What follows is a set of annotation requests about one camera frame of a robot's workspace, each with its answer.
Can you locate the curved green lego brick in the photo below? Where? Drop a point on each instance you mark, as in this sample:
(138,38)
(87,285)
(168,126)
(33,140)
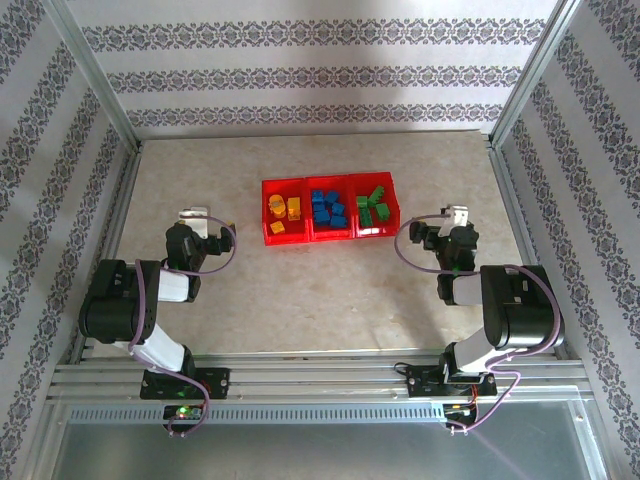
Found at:
(382,211)

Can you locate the red plastic bin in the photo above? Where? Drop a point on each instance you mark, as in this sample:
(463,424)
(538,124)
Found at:
(362,231)
(267,239)
(320,236)

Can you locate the yellow sloped lego brick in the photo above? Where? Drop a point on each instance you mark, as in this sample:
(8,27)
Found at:
(277,228)

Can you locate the long green lego brick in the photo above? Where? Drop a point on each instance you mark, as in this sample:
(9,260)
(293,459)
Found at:
(365,217)

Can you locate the wide green lego brick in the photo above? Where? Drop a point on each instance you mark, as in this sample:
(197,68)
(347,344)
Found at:
(376,193)

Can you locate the yellow printed lego brick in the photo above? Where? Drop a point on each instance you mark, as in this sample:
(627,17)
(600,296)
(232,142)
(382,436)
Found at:
(277,205)

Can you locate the small green lego brick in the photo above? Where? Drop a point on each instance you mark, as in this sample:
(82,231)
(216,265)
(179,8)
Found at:
(362,202)

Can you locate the yellow square lego brick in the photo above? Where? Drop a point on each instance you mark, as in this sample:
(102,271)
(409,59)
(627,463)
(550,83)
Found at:
(295,203)

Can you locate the small blue lego brick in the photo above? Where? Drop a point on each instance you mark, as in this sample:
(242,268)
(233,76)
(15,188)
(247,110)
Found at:
(332,195)

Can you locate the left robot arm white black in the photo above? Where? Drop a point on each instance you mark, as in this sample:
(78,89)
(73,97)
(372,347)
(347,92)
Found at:
(120,300)

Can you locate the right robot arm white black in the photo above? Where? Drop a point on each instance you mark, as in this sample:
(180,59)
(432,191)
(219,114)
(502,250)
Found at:
(520,310)

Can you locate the right controller board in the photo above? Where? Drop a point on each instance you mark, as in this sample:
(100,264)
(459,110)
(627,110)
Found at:
(460,409)

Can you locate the left controller board with LED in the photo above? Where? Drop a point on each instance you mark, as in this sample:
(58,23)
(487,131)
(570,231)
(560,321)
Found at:
(182,412)

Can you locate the grey metal panel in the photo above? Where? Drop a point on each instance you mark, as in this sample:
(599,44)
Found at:
(325,450)

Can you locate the aluminium side rail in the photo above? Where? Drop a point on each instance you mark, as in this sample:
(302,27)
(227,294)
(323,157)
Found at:
(510,200)
(117,225)

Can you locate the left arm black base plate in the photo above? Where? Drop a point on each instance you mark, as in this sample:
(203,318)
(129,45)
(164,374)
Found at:
(217,382)

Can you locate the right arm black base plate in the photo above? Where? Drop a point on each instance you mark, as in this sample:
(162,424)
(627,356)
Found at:
(422,382)

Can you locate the aluminium mounting rail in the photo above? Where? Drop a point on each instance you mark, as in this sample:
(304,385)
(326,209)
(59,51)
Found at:
(325,375)

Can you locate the aluminium frame post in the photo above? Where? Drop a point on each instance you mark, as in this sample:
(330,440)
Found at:
(530,75)
(95,75)

